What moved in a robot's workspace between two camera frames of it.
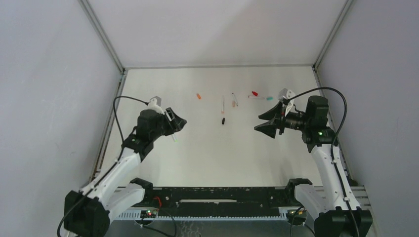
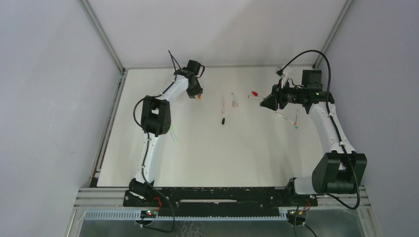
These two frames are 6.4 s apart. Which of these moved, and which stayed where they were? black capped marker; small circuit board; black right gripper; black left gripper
Moved: black right gripper; black left gripper
Stayed: black capped marker; small circuit board
